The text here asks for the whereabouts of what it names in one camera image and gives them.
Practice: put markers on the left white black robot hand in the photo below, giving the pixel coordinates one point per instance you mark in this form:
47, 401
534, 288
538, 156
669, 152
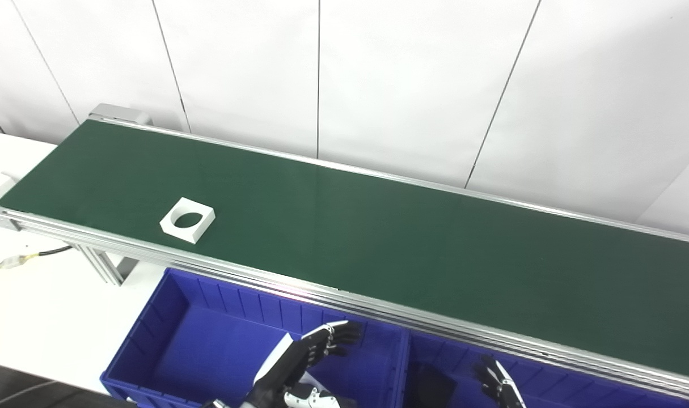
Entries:
290, 362

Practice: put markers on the white square part round hole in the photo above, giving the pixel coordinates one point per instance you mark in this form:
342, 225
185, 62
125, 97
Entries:
198, 224

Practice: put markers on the aluminium conveyor support leg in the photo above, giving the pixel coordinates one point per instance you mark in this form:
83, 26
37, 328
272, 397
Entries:
103, 263

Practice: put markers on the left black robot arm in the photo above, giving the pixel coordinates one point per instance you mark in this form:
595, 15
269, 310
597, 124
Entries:
222, 404

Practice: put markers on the grey conveyor motor housing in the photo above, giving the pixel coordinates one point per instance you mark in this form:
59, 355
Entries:
120, 112

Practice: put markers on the black square part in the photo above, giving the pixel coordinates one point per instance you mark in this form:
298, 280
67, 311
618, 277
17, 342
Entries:
435, 388

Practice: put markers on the green conveyor belt aluminium frame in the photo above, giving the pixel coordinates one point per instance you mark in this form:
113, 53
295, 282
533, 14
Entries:
378, 238

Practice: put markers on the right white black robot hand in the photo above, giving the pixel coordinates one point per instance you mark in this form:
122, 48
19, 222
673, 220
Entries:
500, 385

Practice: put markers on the blue plastic bin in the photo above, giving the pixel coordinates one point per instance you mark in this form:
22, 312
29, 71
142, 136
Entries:
577, 391
208, 351

